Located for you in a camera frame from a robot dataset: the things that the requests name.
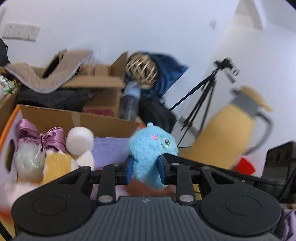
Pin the dark blue cloth bag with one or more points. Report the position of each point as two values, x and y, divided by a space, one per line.
169 71

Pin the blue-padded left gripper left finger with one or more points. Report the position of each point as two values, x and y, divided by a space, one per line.
111 176

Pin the large brown cardboard box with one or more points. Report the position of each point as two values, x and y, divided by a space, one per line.
105 81

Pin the yellow thermos jug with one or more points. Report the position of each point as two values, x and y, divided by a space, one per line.
226 136

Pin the pink satin bow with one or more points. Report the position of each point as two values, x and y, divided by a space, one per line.
27 132

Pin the black camera tripod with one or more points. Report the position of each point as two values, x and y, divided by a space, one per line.
207 87

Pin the small brown cardboard box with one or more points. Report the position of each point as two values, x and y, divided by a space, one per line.
10 88

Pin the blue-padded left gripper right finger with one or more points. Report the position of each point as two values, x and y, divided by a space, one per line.
174 170

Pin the woven rattan ball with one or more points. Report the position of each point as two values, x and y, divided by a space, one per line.
141 68

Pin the black fabric under mat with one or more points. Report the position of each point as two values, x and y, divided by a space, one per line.
65 99

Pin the red cardboard box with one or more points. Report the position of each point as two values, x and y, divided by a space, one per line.
45 119

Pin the blue fluffy plush toy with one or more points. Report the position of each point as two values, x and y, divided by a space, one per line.
145 146

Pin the purple linen pillow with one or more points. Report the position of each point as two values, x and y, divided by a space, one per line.
109 150

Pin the white and yellow plush toy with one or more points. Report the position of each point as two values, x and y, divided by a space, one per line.
57 164

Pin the red plastic cup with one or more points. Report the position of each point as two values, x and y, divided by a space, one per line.
244 166

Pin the white sponge block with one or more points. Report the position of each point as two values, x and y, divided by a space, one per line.
86 159

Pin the white wall socket strip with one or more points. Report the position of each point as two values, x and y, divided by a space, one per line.
21 31

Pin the translucent green mesh puff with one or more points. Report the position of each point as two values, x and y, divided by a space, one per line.
29 161

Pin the white foam cylinder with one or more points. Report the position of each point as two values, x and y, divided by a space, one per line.
79 140

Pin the beige plush mat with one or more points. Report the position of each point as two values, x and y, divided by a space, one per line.
61 69

